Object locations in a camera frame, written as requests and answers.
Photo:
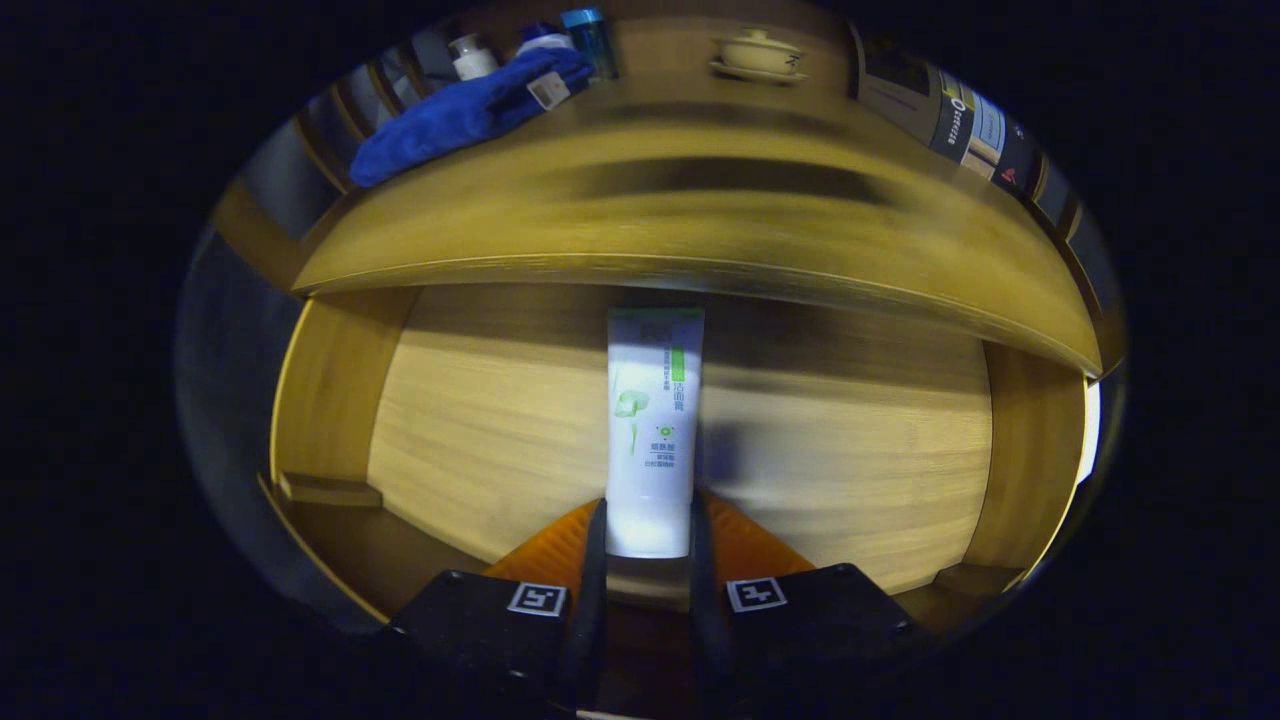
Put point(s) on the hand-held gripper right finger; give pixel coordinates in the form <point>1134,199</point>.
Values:
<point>703,610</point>

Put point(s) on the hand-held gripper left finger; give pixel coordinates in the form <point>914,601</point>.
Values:
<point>590,620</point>

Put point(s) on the white tube green print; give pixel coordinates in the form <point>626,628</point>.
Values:
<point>650,460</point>

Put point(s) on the wooden drawer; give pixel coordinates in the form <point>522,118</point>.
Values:
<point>480,430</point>

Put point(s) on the wooden countertop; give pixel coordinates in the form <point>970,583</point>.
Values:
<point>700,220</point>

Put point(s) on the wooden cabinet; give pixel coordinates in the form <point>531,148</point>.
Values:
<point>250,235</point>

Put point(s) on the black backdrop cloth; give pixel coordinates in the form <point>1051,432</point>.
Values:
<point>215,400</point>

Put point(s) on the blue folded towel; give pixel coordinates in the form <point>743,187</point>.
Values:
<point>450,115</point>

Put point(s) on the light blue spine book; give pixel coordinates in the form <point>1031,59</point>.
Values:
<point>988,135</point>

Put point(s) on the beige lidded teacup with saucer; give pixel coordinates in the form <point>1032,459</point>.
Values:
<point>757,55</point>

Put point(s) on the white pump bottle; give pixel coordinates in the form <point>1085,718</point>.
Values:
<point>472,62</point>

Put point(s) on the teal slim bottle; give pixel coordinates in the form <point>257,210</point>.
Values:
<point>592,40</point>

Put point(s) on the white bottle blue cap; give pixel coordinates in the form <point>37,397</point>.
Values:
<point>545,40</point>

